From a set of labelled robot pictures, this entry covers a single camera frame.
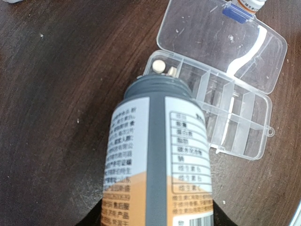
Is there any grey cap pill bottle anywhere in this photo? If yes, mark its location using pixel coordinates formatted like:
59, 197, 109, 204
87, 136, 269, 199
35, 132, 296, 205
101, 75, 214, 226

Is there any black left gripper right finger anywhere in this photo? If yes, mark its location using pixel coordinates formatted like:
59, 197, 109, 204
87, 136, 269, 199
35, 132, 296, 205
213, 201, 235, 226

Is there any clear plastic pill organizer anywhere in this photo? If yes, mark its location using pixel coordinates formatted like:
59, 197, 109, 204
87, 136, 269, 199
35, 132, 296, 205
144, 0, 287, 160

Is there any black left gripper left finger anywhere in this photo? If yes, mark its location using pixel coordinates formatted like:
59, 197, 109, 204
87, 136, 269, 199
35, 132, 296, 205
75, 199, 103, 226

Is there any white round pill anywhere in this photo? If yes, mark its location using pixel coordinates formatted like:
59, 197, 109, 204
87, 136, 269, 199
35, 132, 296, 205
152, 59, 166, 73

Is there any small white pill bottle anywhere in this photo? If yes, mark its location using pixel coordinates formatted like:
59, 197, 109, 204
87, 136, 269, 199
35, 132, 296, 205
231, 0, 266, 14

